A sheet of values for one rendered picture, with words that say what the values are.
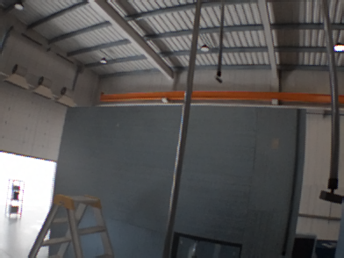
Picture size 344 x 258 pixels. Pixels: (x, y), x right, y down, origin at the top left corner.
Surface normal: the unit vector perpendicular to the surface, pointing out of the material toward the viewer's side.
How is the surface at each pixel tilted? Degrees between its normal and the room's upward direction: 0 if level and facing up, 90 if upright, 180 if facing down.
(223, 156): 90
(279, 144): 90
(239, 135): 90
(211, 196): 90
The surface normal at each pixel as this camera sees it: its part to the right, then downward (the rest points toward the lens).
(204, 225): -0.43, -0.21
